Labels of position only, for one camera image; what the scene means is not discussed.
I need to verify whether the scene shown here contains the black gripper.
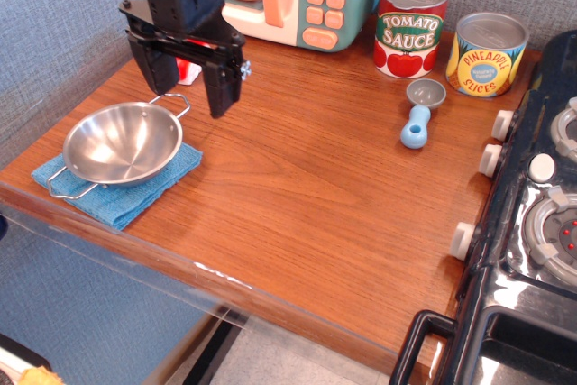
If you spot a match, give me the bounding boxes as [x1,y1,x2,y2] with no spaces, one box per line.
[119,0,251,119]

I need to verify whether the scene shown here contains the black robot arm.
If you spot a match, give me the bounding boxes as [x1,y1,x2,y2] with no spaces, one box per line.
[119,0,251,118]

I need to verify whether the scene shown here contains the blue folded towel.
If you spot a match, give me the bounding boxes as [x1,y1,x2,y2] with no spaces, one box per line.
[32,143,203,230]

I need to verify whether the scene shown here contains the red white toy sushi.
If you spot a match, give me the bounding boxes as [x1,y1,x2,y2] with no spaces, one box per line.
[176,57,202,86]

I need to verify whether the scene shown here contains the tomato sauce can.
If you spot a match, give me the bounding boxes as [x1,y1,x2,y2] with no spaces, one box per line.
[373,0,448,78]

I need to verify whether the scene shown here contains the blue grey measuring scoop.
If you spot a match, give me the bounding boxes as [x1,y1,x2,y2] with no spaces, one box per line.
[400,78,446,150]

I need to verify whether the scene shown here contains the pineapple slices can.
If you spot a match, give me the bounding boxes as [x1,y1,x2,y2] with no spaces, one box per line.
[445,12,529,98]

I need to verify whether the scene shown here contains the white stove knob middle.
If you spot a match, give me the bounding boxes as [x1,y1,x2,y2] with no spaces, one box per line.
[478,144,502,178]

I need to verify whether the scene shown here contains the white stove knob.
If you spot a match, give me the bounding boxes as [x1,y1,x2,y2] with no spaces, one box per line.
[478,144,502,178]
[491,110,515,142]
[450,222,475,261]

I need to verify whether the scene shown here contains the white stove knob front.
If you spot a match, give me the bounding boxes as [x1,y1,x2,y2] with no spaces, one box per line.
[450,222,475,261]

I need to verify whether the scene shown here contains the white stove knob rear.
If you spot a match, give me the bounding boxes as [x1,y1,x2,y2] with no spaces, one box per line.
[491,110,515,142]

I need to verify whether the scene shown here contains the yellow object at corner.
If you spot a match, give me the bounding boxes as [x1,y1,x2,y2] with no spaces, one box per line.
[18,367,64,385]

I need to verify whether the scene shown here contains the white round stove button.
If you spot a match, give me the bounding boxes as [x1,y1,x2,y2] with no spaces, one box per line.
[528,153,555,183]

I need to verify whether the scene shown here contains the grey rear stove burner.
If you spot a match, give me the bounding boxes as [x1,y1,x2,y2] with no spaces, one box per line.
[550,96,577,162]

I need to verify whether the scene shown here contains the grey stove burner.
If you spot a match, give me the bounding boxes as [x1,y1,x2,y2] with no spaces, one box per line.
[524,186,576,287]
[550,96,577,162]

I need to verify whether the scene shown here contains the grey front stove burner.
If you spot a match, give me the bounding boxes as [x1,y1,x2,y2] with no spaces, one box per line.
[524,186,576,287]

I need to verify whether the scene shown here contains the black toy stove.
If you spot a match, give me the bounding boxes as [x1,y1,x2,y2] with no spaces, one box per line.
[389,29,577,385]

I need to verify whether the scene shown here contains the black oven door handle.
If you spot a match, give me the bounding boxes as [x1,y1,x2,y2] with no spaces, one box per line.
[389,309,457,385]

